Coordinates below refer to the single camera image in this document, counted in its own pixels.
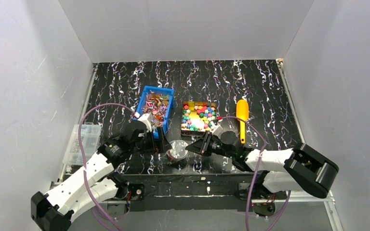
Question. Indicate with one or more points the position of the yellow plastic scoop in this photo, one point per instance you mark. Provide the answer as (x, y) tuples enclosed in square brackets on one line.
[(242, 112)]

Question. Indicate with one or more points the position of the blue plastic candy bin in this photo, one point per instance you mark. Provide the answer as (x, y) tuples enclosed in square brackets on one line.
[(159, 102)]

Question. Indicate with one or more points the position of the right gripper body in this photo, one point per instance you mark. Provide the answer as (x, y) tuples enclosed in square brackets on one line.
[(208, 146)]

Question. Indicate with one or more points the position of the square tin of colourful candies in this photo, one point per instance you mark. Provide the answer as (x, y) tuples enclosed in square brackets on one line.
[(198, 117)]

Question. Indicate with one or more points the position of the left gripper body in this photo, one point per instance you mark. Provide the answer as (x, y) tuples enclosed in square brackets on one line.
[(156, 140)]

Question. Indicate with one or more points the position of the white round jar lid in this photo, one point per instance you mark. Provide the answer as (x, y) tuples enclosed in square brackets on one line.
[(176, 144)]

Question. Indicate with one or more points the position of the clear glass jar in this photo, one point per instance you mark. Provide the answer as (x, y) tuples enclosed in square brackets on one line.
[(175, 155)]

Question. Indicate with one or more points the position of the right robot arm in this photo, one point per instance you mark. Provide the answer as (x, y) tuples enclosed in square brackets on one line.
[(300, 168)]

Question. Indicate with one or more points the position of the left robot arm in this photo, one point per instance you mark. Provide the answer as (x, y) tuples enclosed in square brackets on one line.
[(97, 180)]

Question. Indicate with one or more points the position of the aluminium frame rail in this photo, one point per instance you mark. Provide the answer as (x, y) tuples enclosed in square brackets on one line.
[(155, 192)]

